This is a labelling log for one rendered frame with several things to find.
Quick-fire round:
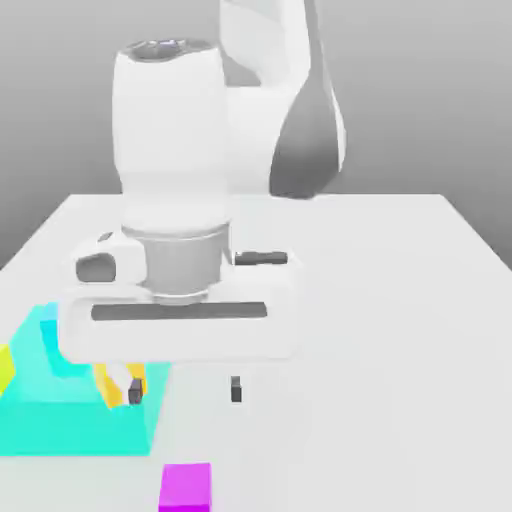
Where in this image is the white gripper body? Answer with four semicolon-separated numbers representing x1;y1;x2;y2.
57;262;302;365

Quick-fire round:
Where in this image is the small orange cube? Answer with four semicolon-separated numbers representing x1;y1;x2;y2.
93;362;148;410

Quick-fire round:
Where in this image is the small magenta cube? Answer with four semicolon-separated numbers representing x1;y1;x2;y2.
158;462;212;512

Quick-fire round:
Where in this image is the small yellow-green cube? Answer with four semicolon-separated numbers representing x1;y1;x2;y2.
0;344;17;396

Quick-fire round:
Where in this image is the large turquoise box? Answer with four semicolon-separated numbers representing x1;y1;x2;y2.
0;305;173;457

